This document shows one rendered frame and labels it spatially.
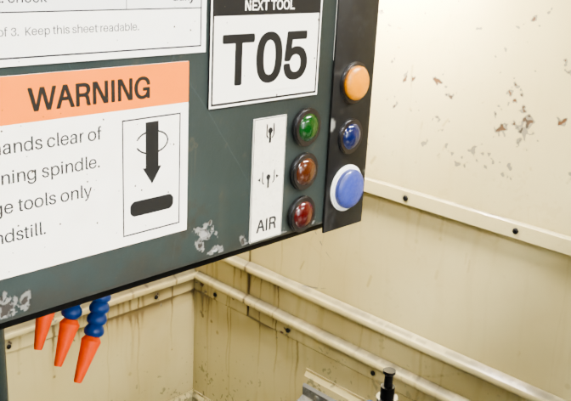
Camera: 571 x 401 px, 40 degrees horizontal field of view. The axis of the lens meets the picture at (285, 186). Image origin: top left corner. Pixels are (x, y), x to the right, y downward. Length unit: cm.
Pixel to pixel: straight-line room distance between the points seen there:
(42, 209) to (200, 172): 11
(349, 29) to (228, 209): 16
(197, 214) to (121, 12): 14
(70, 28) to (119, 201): 10
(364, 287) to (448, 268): 21
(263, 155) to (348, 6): 12
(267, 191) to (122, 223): 12
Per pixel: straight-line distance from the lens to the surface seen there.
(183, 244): 50
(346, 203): 59
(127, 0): 44
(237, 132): 51
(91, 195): 45
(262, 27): 51
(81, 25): 43
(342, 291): 163
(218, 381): 203
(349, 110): 58
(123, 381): 196
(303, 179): 55
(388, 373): 94
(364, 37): 58
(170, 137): 47
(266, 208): 54
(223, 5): 48
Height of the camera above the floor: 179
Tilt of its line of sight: 17 degrees down
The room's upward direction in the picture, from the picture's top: 3 degrees clockwise
